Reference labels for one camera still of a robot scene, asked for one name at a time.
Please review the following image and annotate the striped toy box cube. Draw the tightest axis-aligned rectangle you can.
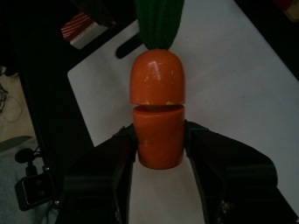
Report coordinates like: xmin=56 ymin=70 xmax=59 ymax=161
xmin=60 ymin=10 xmax=109 ymax=51

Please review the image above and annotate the grey fabric seat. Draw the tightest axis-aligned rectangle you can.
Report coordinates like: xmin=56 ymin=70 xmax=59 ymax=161
xmin=0 ymin=135 xmax=60 ymax=224

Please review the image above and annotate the orange carrot piece with leaf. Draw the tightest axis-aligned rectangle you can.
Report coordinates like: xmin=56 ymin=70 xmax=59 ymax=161
xmin=128 ymin=0 xmax=187 ymax=107

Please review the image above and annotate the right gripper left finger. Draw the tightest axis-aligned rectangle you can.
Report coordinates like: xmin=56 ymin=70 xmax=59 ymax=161
xmin=56 ymin=123 xmax=139 ymax=224

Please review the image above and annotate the orange carrot tip piece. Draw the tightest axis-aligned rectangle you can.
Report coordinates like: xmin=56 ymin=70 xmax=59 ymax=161
xmin=132 ymin=104 xmax=187 ymax=171

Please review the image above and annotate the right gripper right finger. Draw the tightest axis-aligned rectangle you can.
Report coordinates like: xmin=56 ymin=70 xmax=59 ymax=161
xmin=181 ymin=119 xmax=299 ymax=224

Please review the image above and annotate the thin cable loop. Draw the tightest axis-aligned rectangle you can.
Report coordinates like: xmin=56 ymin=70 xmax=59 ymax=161
xmin=0 ymin=82 xmax=24 ymax=124

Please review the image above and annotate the white plastic cutting board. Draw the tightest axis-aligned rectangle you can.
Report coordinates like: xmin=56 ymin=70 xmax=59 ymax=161
xmin=67 ymin=0 xmax=299 ymax=224

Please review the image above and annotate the small black camera device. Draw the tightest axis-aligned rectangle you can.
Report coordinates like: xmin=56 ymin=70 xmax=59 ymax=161
xmin=13 ymin=147 xmax=57 ymax=212

